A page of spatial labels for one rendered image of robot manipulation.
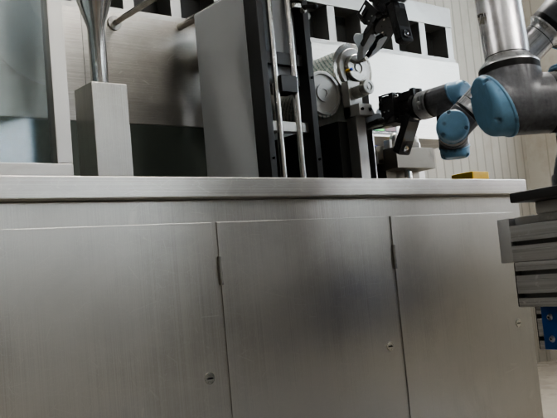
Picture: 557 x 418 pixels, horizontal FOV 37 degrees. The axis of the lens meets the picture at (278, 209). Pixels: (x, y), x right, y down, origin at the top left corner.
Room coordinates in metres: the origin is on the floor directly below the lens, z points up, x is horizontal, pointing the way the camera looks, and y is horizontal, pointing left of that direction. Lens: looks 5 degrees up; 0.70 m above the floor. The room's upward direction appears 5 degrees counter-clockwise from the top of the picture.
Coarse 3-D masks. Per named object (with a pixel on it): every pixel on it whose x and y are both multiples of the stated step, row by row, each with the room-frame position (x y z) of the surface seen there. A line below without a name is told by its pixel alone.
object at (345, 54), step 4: (352, 48) 2.23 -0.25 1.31; (344, 52) 2.21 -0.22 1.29; (348, 52) 2.22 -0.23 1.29; (352, 52) 2.23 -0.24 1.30; (356, 52) 2.24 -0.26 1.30; (340, 56) 2.20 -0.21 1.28; (344, 56) 2.21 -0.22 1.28; (340, 60) 2.20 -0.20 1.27; (344, 60) 2.21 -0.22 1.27; (340, 64) 2.20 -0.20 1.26; (344, 64) 2.21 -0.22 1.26; (340, 68) 2.20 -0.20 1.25; (344, 68) 2.21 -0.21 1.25; (368, 68) 2.27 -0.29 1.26; (340, 72) 2.20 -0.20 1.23; (344, 72) 2.21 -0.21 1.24; (368, 72) 2.27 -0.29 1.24; (344, 76) 2.21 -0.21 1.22; (368, 76) 2.27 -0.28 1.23; (344, 80) 2.21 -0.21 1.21; (340, 88) 2.24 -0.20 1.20
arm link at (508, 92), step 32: (480, 0) 1.55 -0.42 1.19; (512, 0) 1.52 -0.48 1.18; (480, 32) 1.56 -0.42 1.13; (512, 32) 1.51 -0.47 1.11; (512, 64) 1.49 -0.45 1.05; (480, 96) 1.53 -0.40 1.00; (512, 96) 1.48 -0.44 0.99; (544, 96) 1.49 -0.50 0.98; (480, 128) 1.57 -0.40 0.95; (512, 128) 1.51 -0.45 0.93; (544, 128) 1.52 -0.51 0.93
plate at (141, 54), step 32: (64, 32) 2.05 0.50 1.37; (128, 32) 2.17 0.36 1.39; (160, 32) 2.23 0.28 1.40; (192, 32) 2.30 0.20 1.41; (128, 64) 2.17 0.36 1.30; (160, 64) 2.23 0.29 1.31; (192, 64) 2.30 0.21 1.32; (384, 64) 2.80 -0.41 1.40; (416, 64) 2.91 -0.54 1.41; (448, 64) 3.03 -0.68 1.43; (128, 96) 2.16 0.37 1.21; (160, 96) 2.22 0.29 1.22; (192, 96) 2.29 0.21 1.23
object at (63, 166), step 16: (48, 0) 1.44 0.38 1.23; (48, 16) 1.44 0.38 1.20; (48, 32) 1.44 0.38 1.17; (48, 48) 1.44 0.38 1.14; (64, 48) 1.45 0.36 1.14; (48, 64) 1.44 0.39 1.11; (64, 64) 1.45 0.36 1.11; (64, 80) 1.45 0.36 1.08; (64, 96) 1.45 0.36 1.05; (64, 112) 1.45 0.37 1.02; (64, 128) 1.45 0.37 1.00; (64, 144) 1.45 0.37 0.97; (64, 160) 1.44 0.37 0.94
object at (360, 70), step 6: (348, 60) 2.20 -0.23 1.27; (354, 60) 2.22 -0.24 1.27; (348, 66) 2.20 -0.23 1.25; (354, 66) 2.22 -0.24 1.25; (360, 66) 2.23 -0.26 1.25; (366, 66) 2.25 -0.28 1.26; (348, 72) 2.21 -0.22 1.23; (354, 72) 2.21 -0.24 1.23; (360, 72) 2.23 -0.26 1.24; (366, 72) 2.24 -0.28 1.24; (354, 78) 2.21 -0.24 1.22; (360, 78) 2.23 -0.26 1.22
